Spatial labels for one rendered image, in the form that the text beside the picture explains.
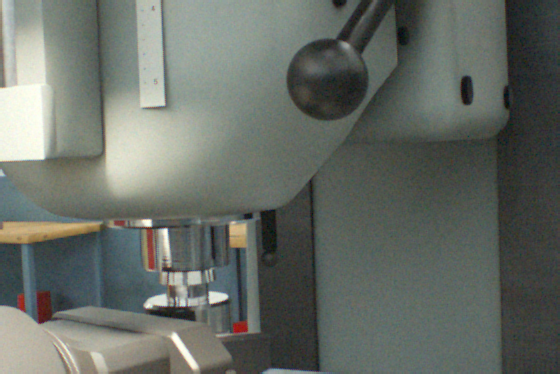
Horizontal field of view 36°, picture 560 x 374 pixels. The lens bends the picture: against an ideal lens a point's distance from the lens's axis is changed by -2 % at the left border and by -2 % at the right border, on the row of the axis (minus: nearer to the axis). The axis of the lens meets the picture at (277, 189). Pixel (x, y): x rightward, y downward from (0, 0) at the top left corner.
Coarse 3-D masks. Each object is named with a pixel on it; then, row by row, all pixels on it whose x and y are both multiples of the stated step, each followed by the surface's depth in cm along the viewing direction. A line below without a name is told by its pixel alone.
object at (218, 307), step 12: (156, 300) 46; (204, 300) 45; (216, 300) 45; (228, 300) 46; (144, 312) 46; (156, 312) 44; (168, 312) 44; (180, 312) 44; (192, 312) 44; (204, 312) 44; (216, 312) 44; (228, 312) 45
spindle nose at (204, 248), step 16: (144, 240) 44; (160, 240) 44; (176, 240) 43; (192, 240) 44; (208, 240) 44; (224, 240) 45; (144, 256) 45; (160, 256) 44; (176, 256) 43; (192, 256) 44; (208, 256) 44; (224, 256) 45
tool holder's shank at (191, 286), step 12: (168, 276) 45; (180, 276) 44; (192, 276) 44; (204, 276) 45; (168, 288) 45; (180, 288) 45; (192, 288) 45; (204, 288) 45; (168, 300) 46; (180, 300) 45; (192, 300) 45
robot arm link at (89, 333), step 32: (0, 320) 35; (32, 320) 36; (64, 320) 44; (96, 320) 43; (128, 320) 42; (160, 320) 42; (0, 352) 34; (32, 352) 35; (64, 352) 37; (96, 352) 37; (128, 352) 38; (160, 352) 39; (192, 352) 39; (224, 352) 40
